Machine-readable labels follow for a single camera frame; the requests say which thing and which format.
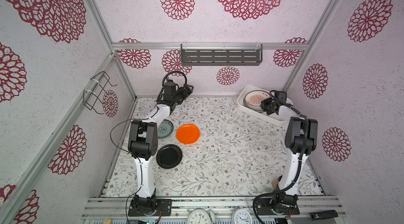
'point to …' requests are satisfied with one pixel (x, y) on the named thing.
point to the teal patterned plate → (164, 129)
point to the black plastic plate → (169, 156)
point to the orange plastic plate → (188, 133)
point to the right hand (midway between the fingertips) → (261, 99)
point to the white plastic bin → (289, 102)
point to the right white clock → (241, 216)
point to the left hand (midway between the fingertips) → (189, 92)
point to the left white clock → (199, 216)
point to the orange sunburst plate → (253, 99)
